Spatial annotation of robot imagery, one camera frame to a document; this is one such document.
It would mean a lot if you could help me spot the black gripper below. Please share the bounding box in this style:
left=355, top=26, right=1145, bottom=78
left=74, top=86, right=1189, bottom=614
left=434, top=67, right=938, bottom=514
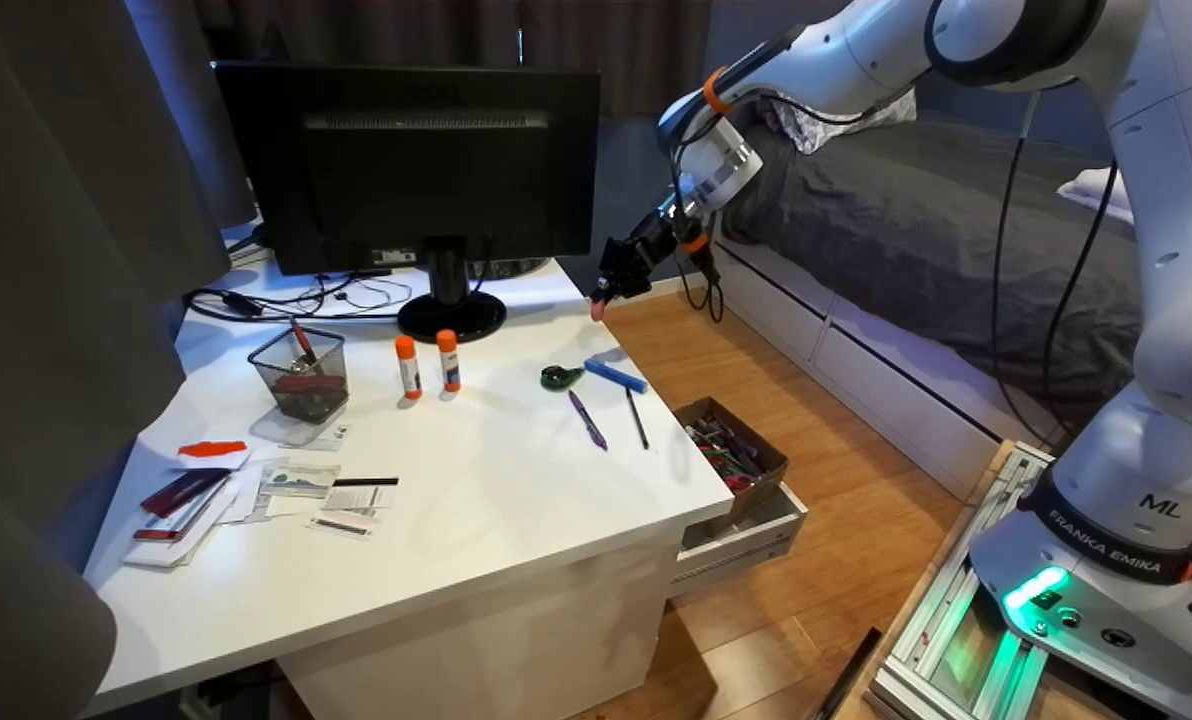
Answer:
left=587, top=202, right=695, bottom=313

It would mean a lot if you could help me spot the white desk drawer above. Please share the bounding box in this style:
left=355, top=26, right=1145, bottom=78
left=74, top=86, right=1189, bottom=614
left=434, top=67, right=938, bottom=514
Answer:
left=669, top=397, right=812, bottom=600

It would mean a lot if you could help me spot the blue marker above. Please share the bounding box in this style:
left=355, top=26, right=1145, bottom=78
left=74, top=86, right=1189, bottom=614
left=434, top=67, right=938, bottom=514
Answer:
left=582, top=352, right=651, bottom=398

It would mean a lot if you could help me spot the green round tape dispenser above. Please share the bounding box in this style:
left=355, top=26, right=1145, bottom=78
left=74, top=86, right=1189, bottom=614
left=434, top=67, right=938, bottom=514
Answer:
left=536, top=361, right=587, bottom=397

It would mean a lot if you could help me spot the dark slim pen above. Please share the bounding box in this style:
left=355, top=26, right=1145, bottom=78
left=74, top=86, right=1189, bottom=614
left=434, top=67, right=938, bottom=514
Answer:
left=616, top=385, right=655, bottom=456

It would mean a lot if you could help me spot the blue pen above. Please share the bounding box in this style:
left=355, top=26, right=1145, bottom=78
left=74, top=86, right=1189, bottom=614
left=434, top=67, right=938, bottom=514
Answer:
left=563, top=385, right=612, bottom=456

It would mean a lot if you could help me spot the orange capped glue stick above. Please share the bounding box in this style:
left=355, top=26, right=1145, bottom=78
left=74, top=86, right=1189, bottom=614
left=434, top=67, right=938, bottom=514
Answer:
left=393, top=330, right=427, bottom=408
left=434, top=324, right=467, bottom=398

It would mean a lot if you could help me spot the colourful stationery pile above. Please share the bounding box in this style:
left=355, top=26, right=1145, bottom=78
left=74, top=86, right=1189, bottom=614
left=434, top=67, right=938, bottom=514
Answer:
left=686, top=410, right=769, bottom=495

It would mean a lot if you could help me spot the black computer monitor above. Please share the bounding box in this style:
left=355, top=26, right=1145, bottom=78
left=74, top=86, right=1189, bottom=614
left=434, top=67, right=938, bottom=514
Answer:
left=213, top=57, right=606, bottom=342

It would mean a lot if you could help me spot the grey patterned pillow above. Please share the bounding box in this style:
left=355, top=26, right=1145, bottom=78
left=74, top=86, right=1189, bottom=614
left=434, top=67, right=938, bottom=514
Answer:
left=760, top=78, right=923, bottom=161

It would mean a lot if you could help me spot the red pen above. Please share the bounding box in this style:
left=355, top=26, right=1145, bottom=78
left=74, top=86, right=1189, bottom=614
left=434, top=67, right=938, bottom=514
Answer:
left=283, top=317, right=323, bottom=372

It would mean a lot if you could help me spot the black mesh pen holder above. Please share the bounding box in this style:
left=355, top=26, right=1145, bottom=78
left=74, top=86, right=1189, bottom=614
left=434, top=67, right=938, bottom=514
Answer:
left=246, top=324, right=351, bottom=429

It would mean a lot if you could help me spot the small white card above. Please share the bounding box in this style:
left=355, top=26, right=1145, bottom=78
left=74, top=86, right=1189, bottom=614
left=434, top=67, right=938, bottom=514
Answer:
left=311, top=484, right=388, bottom=541

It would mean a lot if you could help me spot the white paper slip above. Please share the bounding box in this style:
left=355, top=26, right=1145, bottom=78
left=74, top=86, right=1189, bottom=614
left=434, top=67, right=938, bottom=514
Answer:
left=255, top=456, right=344, bottom=519

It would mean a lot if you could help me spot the white desk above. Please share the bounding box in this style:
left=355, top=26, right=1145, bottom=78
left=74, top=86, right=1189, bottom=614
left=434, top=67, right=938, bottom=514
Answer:
left=79, top=254, right=812, bottom=720

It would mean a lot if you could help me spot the flat orange item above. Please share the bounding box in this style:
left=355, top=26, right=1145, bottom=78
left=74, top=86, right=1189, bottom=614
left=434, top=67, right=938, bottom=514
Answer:
left=174, top=436, right=253, bottom=462

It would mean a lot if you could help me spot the white folded cloth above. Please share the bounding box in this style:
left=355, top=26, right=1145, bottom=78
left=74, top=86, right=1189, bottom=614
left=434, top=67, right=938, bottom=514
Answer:
left=1055, top=161, right=1142, bottom=227

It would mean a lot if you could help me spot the dark red booklet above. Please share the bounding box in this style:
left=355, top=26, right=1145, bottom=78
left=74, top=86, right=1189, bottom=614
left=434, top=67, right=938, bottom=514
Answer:
left=138, top=462, right=237, bottom=523

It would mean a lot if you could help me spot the white paper stack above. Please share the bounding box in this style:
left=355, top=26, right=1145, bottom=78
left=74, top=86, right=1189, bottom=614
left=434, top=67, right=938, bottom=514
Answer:
left=118, top=443, right=276, bottom=571

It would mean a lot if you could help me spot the grey curtain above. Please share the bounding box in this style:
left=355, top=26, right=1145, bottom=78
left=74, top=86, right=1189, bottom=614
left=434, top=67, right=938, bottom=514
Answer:
left=0, top=0, right=237, bottom=720

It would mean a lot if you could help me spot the white bed frame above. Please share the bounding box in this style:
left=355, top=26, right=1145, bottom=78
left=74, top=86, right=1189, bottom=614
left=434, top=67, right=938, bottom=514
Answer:
left=700, top=227, right=1077, bottom=498

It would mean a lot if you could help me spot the black desk cable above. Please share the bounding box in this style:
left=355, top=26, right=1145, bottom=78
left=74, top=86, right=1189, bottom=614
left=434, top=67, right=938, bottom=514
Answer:
left=182, top=266, right=418, bottom=326

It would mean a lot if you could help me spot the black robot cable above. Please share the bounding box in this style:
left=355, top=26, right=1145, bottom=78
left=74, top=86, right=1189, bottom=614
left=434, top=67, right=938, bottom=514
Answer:
left=987, top=86, right=1123, bottom=452

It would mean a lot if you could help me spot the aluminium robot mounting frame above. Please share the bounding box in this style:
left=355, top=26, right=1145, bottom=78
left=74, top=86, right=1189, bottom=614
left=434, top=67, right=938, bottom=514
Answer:
left=866, top=436, right=1192, bottom=720

